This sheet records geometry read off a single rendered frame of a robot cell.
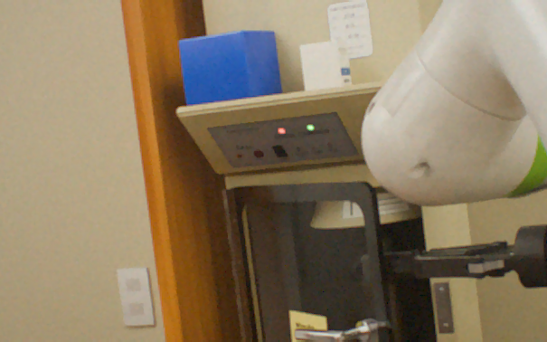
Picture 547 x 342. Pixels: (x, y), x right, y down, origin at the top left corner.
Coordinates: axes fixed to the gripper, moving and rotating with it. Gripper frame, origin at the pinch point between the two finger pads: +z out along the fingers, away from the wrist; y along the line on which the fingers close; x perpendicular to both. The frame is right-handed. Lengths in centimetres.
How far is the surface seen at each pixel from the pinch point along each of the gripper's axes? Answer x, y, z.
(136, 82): -27.3, -2.3, 35.2
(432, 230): -2.6, -11.2, -2.0
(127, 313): 15, -54, 76
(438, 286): 5.0, -11.1, -2.0
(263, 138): -17.5, -4.2, 17.7
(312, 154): -14.6, -7.1, 12.2
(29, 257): 3, -54, 99
